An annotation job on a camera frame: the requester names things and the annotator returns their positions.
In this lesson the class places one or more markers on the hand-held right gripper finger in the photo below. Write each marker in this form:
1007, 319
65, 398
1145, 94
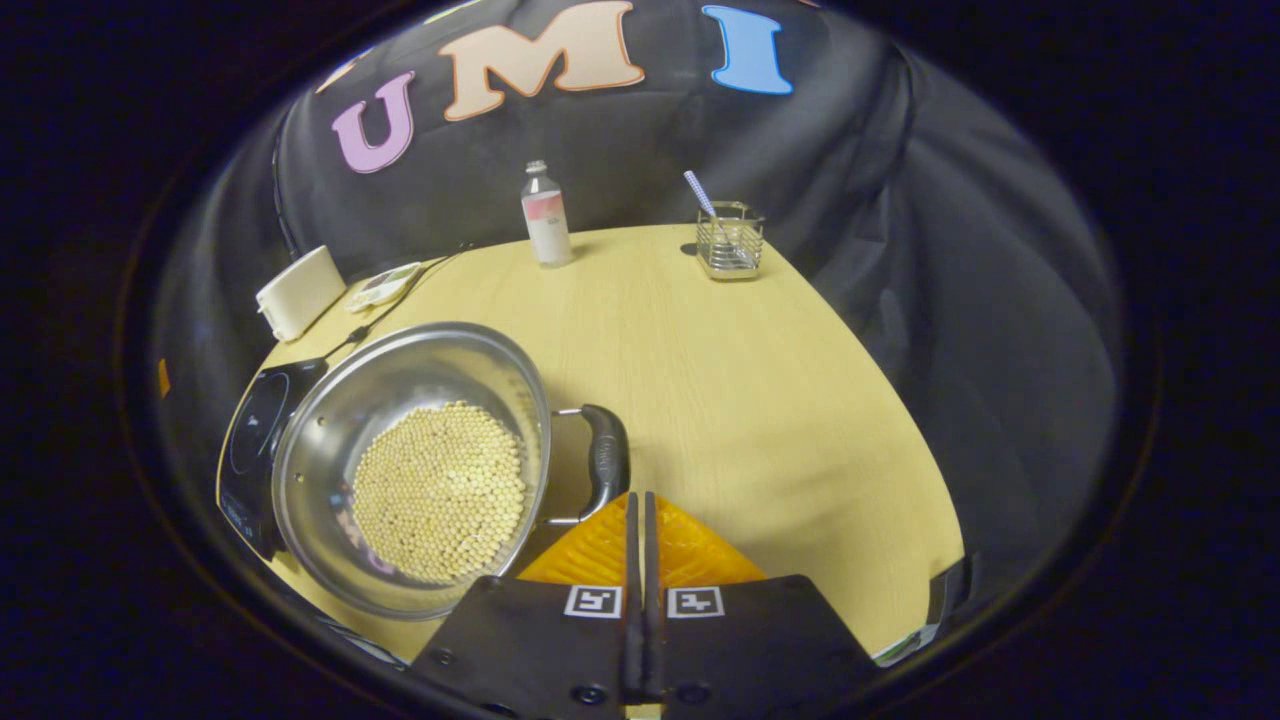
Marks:
633, 560
650, 560

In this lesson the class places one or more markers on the stainless steel pot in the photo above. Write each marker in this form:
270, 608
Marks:
400, 380

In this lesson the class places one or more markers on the black induction cooktop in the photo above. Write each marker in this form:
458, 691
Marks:
255, 430

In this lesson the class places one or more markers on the pile of yellow soybeans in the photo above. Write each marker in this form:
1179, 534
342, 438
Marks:
440, 490

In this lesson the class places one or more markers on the square glass holder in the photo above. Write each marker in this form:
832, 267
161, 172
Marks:
730, 250

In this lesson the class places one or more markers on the clear bottle pink label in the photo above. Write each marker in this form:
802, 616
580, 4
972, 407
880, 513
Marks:
547, 230

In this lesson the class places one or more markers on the white divided grain dish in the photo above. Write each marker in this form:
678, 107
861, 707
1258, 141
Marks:
385, 287

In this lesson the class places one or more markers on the striped straw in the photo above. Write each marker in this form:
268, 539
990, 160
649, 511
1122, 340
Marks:
697, 190

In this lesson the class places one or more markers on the black backdrop cloth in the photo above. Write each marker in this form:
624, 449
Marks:
650, 150

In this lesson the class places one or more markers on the white toaster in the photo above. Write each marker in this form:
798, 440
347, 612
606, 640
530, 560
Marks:
300, 292

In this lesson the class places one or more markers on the metal backdrop stand pole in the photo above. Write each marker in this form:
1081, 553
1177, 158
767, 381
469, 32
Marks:
284, 200

